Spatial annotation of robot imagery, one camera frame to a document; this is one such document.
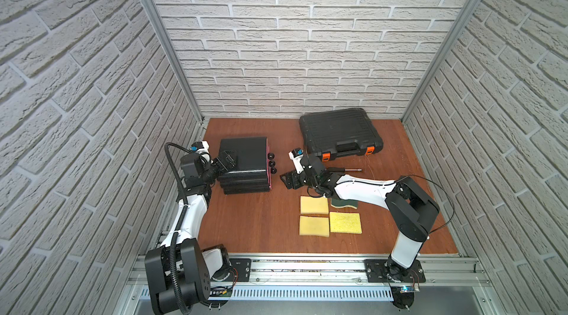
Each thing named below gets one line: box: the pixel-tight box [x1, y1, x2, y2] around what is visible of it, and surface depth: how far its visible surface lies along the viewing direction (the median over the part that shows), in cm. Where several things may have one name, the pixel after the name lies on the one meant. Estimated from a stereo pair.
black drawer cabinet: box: [217, 136, 270, 195], surface depth 84 cm
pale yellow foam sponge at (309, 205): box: [300, 195, 330, 215], surface depth 89 cm
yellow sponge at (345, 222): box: [329, 211, 363, 234], surface depth 85 cm
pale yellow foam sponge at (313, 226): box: [298, 215, 330, 238], surface depth 84 cm
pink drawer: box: [266, 137, 278, 179], surface depth 92 cm
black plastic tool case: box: [298, 107, 384, 162], surface depth 106 cm
